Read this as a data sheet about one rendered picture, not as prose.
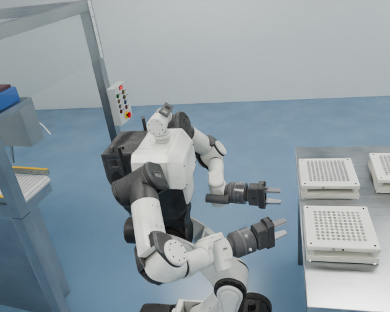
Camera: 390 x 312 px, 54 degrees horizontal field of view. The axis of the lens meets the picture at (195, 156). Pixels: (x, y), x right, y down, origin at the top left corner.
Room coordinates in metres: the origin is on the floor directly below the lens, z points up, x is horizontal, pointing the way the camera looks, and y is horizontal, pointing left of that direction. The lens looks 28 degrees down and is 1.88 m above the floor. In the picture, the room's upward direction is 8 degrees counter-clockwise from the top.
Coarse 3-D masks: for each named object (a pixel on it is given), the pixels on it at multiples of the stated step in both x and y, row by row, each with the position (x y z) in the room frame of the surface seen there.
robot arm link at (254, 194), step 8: (240, 184) 1.28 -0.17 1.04; (256, 184) 1.27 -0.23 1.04; (264, 184) 1.26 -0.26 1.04; (240, 192) 1.25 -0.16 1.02; (248, 192) 1.25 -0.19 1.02; (256, 192) 1.24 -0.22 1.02; (240, 200) 1.24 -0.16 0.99; (248, 200) 1.25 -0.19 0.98; (256, 200) 1.24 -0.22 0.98; (264, 200) 1.24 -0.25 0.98; (264, 208) 1.23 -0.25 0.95
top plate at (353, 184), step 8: (304, 160) 1.61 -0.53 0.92; (336, 160) 1.57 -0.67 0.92; (344, 160) 1.56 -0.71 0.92; (304, 168) 1.53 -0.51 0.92; (352, 168) 1.48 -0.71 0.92; (304, 176) 1.46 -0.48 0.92; (312, 176) 1.46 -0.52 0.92; (320, 176) 1.45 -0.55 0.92; (328, 176) 1.44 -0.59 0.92; (352, 176) 1.41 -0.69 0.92; (304, 184) 1.40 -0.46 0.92; (312, 184) 1.39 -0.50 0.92; (320, 184) 1.38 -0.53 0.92; (328, 184) 1.38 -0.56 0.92; (336, 184) 1.37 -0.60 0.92; (344, 184) 1.36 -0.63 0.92; (352, 184) 1.35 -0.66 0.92
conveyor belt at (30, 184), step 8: (16, 176) 1.89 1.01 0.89; (24, 176) 1.88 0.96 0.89; (32, 176) 1.86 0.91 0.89; (40, 176) 1.85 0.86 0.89; (24, 184) 1.78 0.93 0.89; (32, 184) 1.77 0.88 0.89; (40, 184) 1.78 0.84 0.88; (0, 192) 1.74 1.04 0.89; (24, 192) 1.70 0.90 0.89; (32, 192) 1.72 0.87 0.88
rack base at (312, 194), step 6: (300, 186) 1.46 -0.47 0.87; (312, 192) 1.40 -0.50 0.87; (318, 192) 1.39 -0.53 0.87; (324, 192) 1.39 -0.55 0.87; (330, 192) 1.38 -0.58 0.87; (336, 192) 1.38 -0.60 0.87; (342, 192) 1.37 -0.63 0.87; (348, 192) 1.36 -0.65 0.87; (306, 198) 1.39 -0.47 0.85; (312, 198) 1.38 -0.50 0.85; (318, 198) 1.38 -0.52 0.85; (324, 198) 1.37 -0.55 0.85; (330, 198) 1.37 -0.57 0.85; (336, 198) 1.36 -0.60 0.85; (342, 198) 1.35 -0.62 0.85; (348, 198) 1.35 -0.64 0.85; (354, 198) 1.34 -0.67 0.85
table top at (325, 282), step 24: (360, 168) 1.58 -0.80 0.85; (360, 192) 1.39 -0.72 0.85; (384, 216) 1.20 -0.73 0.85; (384, 240) 1.07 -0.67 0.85; (312, 264) 1.00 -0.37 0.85; (336, 264) 0.98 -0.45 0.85; (360, 264) 0.97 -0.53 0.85; (384, 264) 0.95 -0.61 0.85; (312, 288) 0.89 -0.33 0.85; (336, 288) 0.88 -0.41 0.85; (360, 288) 0.87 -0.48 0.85; (384, 288) 0.85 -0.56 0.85
